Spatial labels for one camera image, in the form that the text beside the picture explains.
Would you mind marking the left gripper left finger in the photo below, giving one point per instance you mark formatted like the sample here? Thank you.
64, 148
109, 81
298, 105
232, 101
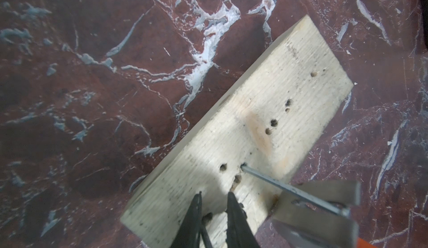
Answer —
188, 235

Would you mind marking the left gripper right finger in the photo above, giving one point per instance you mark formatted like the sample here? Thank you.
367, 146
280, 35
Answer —
238, 233

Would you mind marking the claw hammer orange black handle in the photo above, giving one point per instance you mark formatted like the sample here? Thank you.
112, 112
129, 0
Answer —
304, 225

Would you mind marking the wooden block with nails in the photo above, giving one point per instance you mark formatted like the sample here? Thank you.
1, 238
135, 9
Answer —
269, 119

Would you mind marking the steel nail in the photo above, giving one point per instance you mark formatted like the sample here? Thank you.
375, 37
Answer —
297, 192
203, 231

